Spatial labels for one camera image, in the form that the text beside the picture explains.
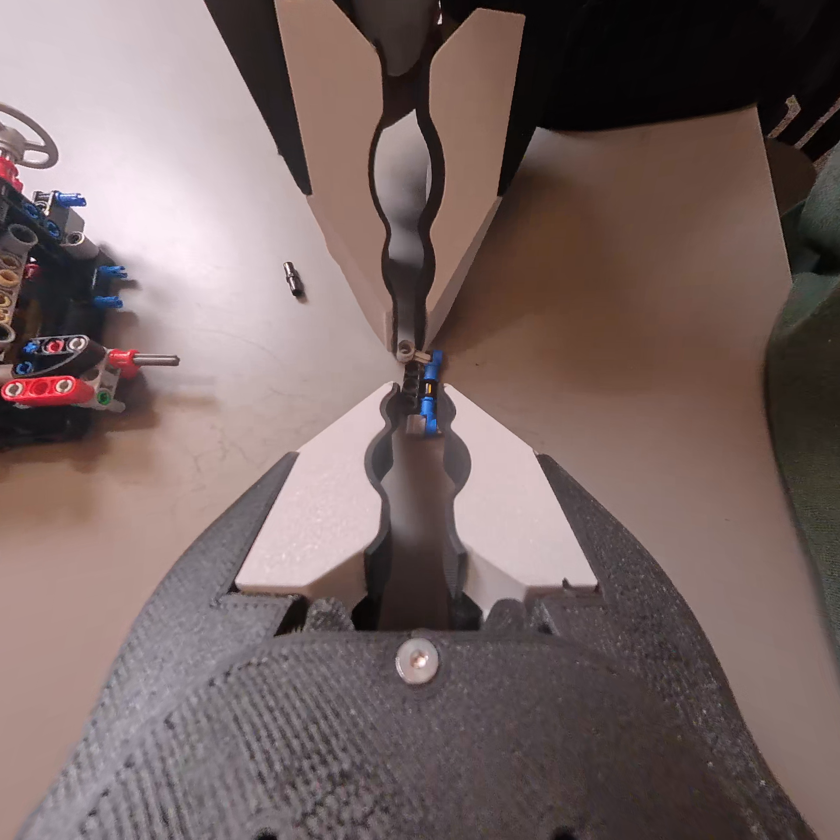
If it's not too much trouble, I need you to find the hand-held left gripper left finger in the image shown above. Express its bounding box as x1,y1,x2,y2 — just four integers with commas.
234,382,403,615

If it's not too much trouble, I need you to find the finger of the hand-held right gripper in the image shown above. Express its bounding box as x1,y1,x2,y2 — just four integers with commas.
274,0,403,346
420,8,528,346

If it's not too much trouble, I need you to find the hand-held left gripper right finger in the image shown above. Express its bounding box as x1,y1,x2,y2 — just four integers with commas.
442,383,601,619

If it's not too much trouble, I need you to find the partly built lego car chassis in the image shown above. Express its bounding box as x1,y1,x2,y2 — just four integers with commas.
0,103,181,447

